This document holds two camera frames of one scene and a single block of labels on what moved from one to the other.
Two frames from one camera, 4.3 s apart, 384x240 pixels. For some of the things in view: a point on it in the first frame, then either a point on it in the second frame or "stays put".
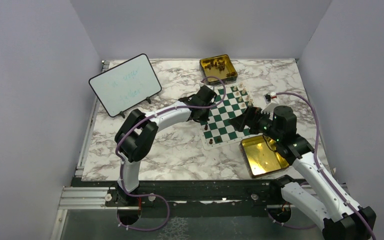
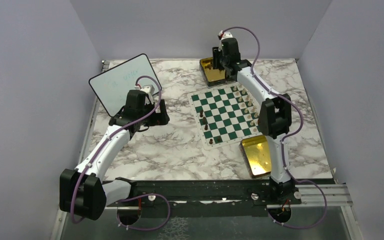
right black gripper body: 262,123 -> 218,61
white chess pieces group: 241,84 stays put
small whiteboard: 126,85 stays put
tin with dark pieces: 220,66 stays put
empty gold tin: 260,156 stays put
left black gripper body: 204,116 -> 156,118
